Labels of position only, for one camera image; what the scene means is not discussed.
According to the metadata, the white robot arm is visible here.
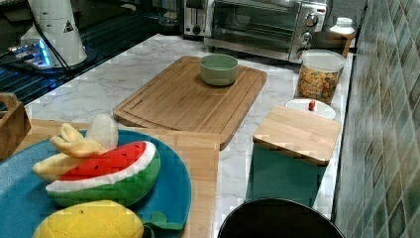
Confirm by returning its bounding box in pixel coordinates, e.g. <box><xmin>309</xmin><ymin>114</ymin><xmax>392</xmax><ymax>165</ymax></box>
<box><xmin>21</xmin><ymin>0</ymin><xmax>87</xmax><ymax>69</ymax></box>

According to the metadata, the large bamboo cutting board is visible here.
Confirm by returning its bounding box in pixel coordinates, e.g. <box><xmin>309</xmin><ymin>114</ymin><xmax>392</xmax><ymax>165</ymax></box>
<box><xmin>113</xmin><ymin>56</ymin><xmax>266</xmax><ymax>149</ymax></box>

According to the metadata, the green ceramic bowl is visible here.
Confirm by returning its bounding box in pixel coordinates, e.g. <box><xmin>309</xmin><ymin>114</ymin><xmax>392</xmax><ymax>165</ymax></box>
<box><xmin>199</xmin><ymin>54</ymin><xmax>239</xmax><ymax>86</ymax></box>

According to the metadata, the teal canister bamboo lid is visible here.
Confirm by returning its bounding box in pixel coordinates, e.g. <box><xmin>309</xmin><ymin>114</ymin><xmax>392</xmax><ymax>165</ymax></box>
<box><xmin>246</xmin><ymin>106</ymin><xmax>341</xmax><ymax>206</ymax></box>

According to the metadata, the plush watermelon slice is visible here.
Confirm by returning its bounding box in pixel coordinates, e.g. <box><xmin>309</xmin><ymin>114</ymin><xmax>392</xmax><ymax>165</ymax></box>
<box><xmin>46</xmin><ymin>141</ymin><xmax>160</xmax><ymax>206</ymax></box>

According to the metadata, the white lidded jar red knob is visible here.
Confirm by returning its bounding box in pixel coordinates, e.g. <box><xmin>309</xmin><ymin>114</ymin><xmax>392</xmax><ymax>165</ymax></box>
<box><xmin>285</xmin><ymin>98</ymin><xmax>336</xmax><ymax>119</ymax></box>

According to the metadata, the plush banana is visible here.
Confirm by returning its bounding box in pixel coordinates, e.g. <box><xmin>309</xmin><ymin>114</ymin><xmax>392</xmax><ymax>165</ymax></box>
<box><xmin>33</xmin><ymin>114</ymin><xmax>119</xmax><ymax>182</ymax></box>

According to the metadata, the black toaster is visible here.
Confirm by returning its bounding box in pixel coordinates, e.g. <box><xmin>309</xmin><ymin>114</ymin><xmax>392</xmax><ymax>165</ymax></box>
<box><xmin>183</xmin><ymin>0</ymin><xmax>207</xmax><ymax>38</ymax></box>

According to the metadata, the silver toaster oven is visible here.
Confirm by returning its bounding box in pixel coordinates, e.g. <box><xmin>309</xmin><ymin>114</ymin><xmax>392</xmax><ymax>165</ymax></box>
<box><xmin>204</xmin><ymin>0</ymin><xmax>333</xmax><ymax>62</ymax></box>

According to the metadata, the black utensil pot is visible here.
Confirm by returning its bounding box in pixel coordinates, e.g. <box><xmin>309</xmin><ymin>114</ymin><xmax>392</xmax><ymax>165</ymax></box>
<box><xmin>217</xmin><ymin>198</ymin><xmax>345</xmax><ymax>238</ymax></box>

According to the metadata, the clear cereal container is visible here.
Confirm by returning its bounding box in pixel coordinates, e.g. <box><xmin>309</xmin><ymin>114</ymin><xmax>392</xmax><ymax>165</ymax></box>
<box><xmin>295</xmin><ymin>50</ymin><xmax>346</xmax><ymax>104</ymax></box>

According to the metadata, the plush pineapple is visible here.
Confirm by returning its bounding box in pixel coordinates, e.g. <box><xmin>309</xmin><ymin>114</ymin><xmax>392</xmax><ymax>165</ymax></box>
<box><xmin>33</xmin><ymin>200</ymin><xmax>144</xmax><ymax>238</ymax></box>

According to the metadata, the amber bottle white cap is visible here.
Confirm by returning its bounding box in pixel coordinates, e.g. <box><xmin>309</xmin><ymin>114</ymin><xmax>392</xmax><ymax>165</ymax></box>
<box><xmin>330</xmin><ymin>17</ymin><xmax>356</xmax><ymax>58</ymax></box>

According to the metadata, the wooden tea box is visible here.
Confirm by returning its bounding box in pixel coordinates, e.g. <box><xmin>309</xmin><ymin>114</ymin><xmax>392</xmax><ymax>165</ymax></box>
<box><xmin>0</xmin><ymin>92</ymin><xmax>31</xmax><ymax>161</ymax></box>

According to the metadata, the blue round plate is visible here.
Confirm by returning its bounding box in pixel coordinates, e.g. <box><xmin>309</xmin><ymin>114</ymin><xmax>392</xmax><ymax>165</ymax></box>
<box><xmin>0</xmin><ymin>130</ymin><xmax>192</xmax><ymax>238</ymax></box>

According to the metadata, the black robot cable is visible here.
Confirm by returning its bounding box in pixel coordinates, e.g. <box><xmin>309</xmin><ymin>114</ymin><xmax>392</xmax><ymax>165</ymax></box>
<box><xmin>28</xmin><ymin>6</ymin><xmax>72</xmax><ymax>72</ymax></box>

